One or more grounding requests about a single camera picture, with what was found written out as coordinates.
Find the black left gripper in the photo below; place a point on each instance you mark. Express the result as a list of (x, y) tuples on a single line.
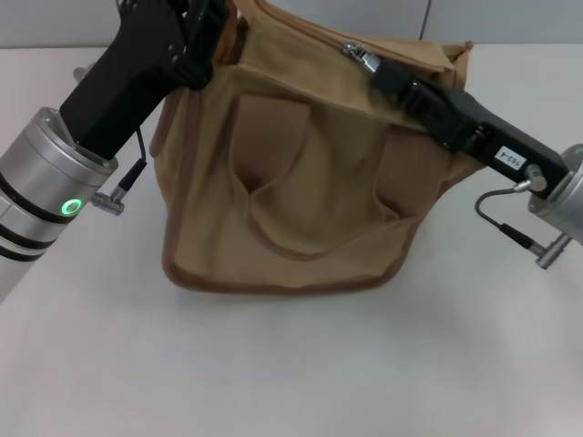
[(127, 77)]

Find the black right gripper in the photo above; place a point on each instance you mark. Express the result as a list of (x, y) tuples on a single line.
[(492, 136)]

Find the silver metal zipper slider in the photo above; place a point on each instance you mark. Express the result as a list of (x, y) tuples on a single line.
[(364, 57)]

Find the khaki canvas food bag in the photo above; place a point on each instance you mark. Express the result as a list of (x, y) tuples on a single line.
[(309, 205)]

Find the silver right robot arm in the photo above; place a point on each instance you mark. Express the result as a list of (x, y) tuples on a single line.
[(565, 200)]

